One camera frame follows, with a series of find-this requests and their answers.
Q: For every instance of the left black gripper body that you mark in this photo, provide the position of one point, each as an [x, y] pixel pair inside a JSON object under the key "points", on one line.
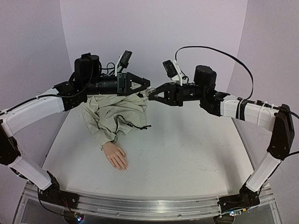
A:
{"points": [[95, 87]]}

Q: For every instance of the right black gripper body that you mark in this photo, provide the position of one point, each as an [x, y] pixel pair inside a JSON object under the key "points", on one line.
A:
{"points": [[176, 94]]}

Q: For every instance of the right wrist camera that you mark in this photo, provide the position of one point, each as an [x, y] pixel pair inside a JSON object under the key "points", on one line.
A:
{"points": [[173, 71]]}

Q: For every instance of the mannequin hand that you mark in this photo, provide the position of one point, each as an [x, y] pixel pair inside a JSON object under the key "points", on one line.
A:
{"points": [[116, 156]]}

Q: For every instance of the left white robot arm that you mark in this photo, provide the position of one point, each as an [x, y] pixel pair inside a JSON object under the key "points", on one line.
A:
{"points": [[61, 98]]}

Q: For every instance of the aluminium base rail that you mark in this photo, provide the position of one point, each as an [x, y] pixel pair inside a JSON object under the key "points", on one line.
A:
{"points": [[154, 209]]}

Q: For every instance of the beige jacket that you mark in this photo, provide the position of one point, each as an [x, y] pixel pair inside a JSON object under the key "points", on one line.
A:
{"points": [[106, 115]]}

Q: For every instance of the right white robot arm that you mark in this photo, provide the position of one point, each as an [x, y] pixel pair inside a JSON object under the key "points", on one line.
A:
{"points": [[276, 119]]}

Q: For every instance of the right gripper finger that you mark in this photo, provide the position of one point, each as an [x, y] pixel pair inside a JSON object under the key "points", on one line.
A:
{"points": [[166, 87], [167, 100]]}

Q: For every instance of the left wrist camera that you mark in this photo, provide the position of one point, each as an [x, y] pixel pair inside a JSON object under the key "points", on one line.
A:
{"points": [[123, 62]]}

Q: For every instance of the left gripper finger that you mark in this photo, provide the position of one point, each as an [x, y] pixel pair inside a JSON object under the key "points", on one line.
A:
{"points": [[131, 78], [138, 90]]}

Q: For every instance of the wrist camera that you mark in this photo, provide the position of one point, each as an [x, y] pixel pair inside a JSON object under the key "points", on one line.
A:
{"points": [[123, 62], [173, 71]]}

